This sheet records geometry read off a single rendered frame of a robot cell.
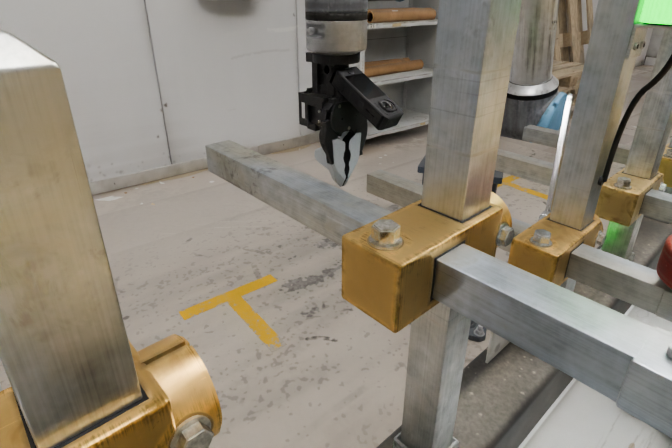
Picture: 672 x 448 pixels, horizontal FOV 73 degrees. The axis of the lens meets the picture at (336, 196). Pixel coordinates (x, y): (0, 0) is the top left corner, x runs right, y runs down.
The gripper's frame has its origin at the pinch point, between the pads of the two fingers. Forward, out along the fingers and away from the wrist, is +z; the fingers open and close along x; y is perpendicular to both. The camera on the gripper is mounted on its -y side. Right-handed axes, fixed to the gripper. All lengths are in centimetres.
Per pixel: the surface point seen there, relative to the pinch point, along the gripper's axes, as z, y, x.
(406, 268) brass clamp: -14.1, -36.4, 29.3
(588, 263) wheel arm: -3.0, -38.2, 1.4
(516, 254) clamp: -2.8, -32.2, 4.9
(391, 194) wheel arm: -1.7, -11.4, 1.4
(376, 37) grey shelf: 7, 210, -231
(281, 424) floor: 83, 26, -1
